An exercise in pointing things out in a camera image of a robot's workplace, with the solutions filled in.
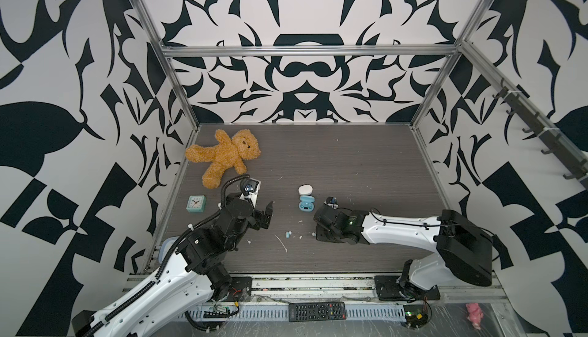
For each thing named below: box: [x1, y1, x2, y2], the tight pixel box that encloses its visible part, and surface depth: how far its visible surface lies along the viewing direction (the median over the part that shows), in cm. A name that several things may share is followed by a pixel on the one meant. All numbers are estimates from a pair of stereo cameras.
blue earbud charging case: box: [298, 194, 316, 213], surface depth 93 cm
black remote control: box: [287, 301, 347, 323], surface depth 71 cm
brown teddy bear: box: [185, 129, 262, 190], surface depth 101 cm
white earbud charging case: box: [297, 183, 314, 196], surface depth 97 cm
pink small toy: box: [465, 302, 484, 331], surface depth 70 cm
